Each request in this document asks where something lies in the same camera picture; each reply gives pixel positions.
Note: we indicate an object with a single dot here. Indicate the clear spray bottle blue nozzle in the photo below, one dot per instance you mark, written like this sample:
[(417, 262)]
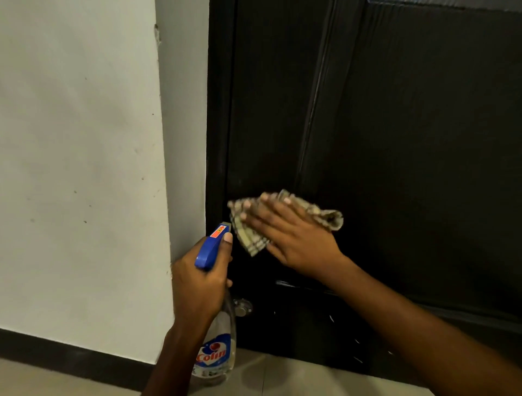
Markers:
[(208, 249)]

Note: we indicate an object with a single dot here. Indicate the dark wooden door frame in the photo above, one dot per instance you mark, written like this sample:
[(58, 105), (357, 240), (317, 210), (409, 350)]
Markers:
[(216, 122)]

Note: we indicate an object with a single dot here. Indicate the checked cleaning cloth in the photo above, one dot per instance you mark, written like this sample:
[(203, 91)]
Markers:
[(252, 240)]

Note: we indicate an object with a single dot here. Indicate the person's right hand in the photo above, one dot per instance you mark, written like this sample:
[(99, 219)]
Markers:
[(299, 244)]

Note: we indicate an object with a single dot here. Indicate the person's left forearm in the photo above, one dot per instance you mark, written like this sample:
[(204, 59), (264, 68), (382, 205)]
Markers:
[(179, 359)]

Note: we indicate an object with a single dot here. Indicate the person's right middle finger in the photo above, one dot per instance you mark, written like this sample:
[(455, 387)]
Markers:
[(269, 214)]

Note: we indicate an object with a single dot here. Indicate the person's right thumb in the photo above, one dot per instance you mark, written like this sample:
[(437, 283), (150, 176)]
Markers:
[(275, 253)]

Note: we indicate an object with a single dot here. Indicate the person's left hand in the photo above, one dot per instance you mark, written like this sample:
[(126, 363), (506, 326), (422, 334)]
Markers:
[(195, 289)]

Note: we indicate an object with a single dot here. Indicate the person's left thumb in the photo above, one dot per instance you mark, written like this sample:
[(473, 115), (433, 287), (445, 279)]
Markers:
[(225, 249)]

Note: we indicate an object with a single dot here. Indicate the person's right forearm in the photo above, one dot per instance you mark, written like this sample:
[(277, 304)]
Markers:
[(408, 330)]

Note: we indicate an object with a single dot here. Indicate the dark wooden door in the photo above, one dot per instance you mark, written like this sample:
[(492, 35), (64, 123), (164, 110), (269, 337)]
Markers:
[(408, 122)]

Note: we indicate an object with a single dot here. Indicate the dark skirting board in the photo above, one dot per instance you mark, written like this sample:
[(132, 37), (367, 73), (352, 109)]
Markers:
[(61, 354)]

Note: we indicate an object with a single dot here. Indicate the round metal door stopper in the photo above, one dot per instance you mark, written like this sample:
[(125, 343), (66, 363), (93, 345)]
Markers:
[(242, 307)]

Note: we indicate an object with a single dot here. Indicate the person's right little finger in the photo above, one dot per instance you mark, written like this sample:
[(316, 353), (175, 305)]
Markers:
[(301, 212)]

